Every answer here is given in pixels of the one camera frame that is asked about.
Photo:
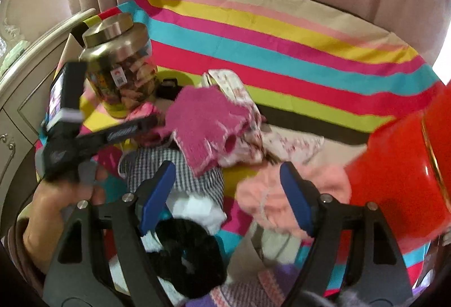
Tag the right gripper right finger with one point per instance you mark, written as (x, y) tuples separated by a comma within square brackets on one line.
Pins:
[(375, 269)]

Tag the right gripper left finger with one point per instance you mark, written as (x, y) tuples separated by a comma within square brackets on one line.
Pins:
[(100, 259)]

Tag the black white checked cloth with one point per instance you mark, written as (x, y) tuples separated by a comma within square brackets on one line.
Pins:
[(140, 165)]

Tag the purple knitted hat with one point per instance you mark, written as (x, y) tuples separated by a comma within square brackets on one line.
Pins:
[(269, 287)]

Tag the black fuzzy cloth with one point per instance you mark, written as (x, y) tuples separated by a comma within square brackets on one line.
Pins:
[(190, 258)]

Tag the peach pink scrunched cloth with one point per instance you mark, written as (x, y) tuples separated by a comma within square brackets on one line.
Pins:
[(263, 197)]

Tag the magenta knitted cloth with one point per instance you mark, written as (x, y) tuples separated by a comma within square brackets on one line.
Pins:
[(205, 124)]

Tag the floral white cloth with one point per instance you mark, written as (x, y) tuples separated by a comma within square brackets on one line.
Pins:
[(259, 142)]

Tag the grey green cloth pouch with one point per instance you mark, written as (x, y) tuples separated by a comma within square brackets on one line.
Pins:
[(259, 250)]

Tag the person's left hand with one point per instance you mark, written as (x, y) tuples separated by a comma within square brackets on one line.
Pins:
[(45, 221)]

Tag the glass jar with gold lid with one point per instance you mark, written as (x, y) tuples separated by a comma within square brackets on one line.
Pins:
[(120, 66)]

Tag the red thermos flask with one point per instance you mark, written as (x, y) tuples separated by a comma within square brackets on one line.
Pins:
[(405, 170)]

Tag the white carved cabinet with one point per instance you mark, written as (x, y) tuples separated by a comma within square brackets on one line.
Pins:
[(24, 95)]

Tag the colourful striped tablecloth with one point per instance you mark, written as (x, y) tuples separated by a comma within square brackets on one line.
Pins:
[(307, 66)]

